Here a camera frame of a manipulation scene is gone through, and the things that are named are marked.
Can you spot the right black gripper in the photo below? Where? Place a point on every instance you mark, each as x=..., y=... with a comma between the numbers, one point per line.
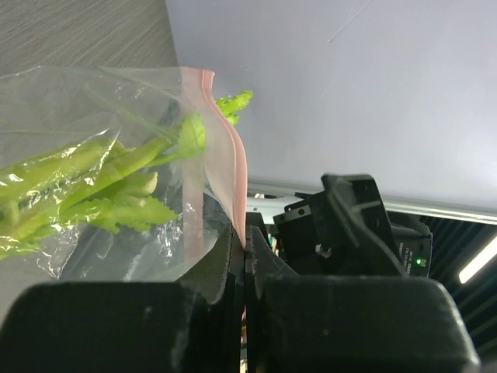
x=344, y=230

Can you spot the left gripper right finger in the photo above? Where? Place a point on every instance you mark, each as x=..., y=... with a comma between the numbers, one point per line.
x=261, y=264

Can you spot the clear zip top bag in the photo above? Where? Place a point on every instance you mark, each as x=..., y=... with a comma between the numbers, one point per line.
x=47, y=108

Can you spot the green celery stalk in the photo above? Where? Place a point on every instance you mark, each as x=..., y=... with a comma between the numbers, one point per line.
x=102, y=183

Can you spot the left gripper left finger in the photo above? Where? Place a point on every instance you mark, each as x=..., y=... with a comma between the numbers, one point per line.
x=216, y=324

